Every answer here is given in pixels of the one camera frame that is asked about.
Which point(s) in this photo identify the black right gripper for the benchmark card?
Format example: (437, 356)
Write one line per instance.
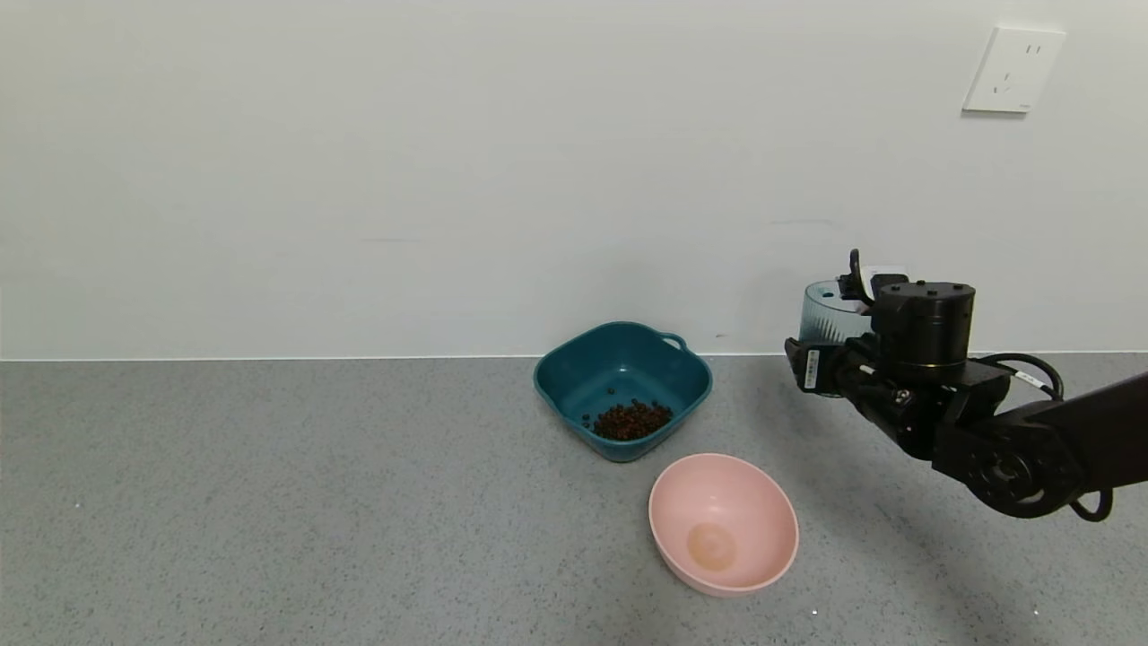
(812, 369)

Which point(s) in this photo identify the translucent ribbed blue cup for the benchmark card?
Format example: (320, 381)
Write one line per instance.
(821, 316)

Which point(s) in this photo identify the dark brown solid pellets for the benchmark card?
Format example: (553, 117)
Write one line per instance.
(632, 420)

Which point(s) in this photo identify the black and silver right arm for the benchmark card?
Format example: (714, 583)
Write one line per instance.
(928, 332)

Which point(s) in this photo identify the pink plastic bowl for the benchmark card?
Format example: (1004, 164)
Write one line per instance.
(722, 525)

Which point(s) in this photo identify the teal square plastic basin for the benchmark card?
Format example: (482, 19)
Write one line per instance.
(610, 372)

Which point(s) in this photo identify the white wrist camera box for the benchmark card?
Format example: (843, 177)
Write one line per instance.
(888, 271)

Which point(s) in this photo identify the white wall socket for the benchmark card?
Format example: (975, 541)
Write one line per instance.
(1013, 70)

